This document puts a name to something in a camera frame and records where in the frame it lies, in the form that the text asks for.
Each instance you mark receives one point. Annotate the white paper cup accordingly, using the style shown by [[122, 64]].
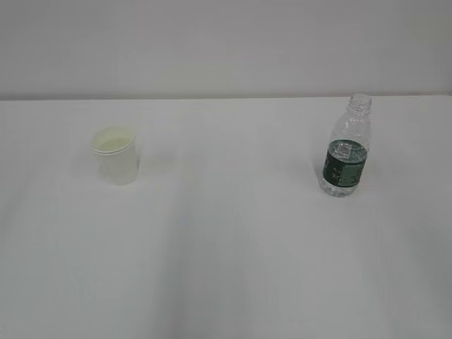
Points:
[[115, 149]]

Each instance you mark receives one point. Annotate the clear plastic water bottle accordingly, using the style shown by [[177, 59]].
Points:
[[348, 148]]

